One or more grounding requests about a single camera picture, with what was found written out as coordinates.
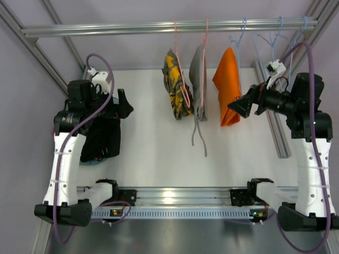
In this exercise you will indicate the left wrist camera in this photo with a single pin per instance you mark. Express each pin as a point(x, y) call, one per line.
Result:
point(101, 80)

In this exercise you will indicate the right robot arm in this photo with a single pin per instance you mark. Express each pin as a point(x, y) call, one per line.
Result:
point(311, 133)

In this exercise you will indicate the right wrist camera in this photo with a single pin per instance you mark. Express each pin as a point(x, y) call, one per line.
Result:
point(275, 69)

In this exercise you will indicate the slotted grey cable duct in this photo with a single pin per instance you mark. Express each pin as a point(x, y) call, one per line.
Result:
point(173, 213)

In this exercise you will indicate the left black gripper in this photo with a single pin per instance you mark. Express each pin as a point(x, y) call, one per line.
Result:
point(116, 105)

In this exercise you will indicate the light blue wire hanger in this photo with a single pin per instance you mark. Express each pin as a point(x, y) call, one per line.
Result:
point(292, 43)

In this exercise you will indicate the blue hanger with orange trousers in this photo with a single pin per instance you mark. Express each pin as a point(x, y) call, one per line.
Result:
point(237, 44)

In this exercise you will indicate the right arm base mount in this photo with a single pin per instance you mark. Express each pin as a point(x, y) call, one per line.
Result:
point(248, 197)

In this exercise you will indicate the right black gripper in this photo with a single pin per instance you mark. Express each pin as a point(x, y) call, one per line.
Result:
point(255, 98)

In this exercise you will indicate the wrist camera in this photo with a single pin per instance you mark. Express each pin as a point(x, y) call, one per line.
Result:
point(101, 80)
point(275, 69)

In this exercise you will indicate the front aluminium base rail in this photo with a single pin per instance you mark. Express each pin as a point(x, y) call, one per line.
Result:
point(184, 196)

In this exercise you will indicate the camouflage trousers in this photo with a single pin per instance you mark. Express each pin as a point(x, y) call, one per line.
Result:
point(173, 83)

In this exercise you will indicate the grey trousers with drawstrings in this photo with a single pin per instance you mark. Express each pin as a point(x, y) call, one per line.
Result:
point(195, 77)

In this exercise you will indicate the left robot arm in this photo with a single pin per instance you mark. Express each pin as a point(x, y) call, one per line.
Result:
point(86, 130)

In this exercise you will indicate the aluminium hanging rail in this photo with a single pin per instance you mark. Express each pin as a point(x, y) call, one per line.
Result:
point(276, 24)

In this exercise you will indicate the black trousers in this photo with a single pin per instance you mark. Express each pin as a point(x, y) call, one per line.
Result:
point(106, 137)

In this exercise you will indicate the orange trousers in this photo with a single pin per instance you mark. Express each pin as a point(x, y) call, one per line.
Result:
point(227, 83)

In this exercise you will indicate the pink hanger with grey trousers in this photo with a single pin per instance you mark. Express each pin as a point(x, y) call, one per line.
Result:
point(204, 41)

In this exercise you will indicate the teal plastic bin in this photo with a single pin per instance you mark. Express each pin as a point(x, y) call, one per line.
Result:
point(91, 162)

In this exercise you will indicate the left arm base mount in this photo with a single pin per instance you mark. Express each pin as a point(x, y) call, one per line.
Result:
point(126, 198)

